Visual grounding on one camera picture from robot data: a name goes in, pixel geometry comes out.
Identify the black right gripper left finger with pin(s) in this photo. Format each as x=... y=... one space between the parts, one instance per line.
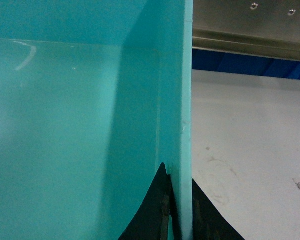
x=154 y=218

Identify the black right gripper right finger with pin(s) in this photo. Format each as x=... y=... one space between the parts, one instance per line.
x=208 y=223

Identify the light turquoise plastic bin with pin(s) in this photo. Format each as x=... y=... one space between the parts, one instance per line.
x=94 y=96

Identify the stainless steel shelf rail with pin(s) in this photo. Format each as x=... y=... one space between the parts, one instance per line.
x=265 y=28

